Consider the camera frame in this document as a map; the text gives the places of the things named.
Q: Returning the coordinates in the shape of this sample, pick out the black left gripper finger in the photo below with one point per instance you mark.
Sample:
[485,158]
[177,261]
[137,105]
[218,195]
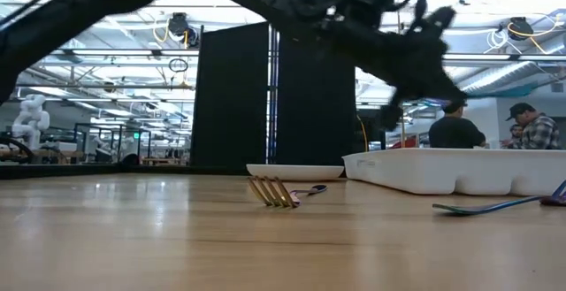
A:
[438,19]
[424,89]

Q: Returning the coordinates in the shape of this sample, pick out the person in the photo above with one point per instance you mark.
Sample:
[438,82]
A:
[455,132]
[539,132]
[515,138]

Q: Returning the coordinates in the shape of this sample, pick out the red background object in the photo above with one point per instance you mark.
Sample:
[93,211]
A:
[409,143]

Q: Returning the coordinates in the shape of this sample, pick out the black equipment rack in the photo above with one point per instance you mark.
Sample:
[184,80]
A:
[371,136]

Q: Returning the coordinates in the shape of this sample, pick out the white cutlery tray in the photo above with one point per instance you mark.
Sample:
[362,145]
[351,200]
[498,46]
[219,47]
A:
[442,169]

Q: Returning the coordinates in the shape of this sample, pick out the black partition panel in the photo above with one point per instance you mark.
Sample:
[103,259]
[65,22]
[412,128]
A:
[230,105]
[316,114]

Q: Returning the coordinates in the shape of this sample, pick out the white plate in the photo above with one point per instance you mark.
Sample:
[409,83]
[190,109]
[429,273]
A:
[300,172]

